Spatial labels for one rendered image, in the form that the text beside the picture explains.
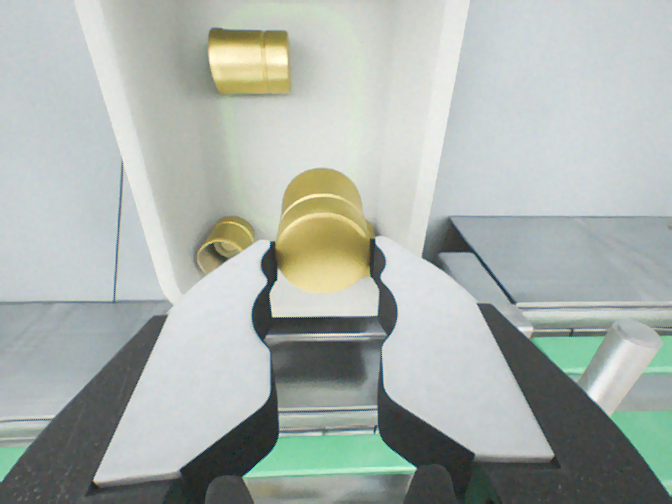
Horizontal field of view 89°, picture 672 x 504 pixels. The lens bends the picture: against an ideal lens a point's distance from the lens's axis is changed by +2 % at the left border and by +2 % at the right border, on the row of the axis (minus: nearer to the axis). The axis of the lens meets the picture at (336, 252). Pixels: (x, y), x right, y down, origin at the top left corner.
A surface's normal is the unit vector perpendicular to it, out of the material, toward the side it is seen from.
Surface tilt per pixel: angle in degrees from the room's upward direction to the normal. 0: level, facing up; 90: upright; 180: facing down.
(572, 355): 90
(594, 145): 0
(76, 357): 90
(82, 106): 0
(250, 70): 9
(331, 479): 90
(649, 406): 90
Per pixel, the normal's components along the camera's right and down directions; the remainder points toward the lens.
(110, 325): 0.03, -0.86
